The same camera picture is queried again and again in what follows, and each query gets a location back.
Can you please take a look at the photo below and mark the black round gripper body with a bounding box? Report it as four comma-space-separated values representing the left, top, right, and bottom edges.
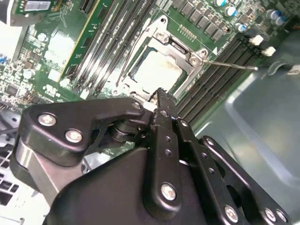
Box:
44, 147, 220, 225

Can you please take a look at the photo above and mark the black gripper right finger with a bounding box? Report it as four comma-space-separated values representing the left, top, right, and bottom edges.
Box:
166, 92, 293, 225

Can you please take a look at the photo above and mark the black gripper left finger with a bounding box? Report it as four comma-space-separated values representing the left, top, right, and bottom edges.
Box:
10, 88, 183, 221

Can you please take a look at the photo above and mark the locking lever wire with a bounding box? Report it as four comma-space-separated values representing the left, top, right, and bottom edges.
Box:
115, 42, 138, 87
202, 60, 260, 71

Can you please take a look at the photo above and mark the silver square CPU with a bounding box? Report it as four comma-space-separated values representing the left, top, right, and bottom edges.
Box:
128, 48, 188, 97

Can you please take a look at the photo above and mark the metal socket cover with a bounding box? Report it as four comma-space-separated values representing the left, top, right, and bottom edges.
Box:
112, 30, 209, 104

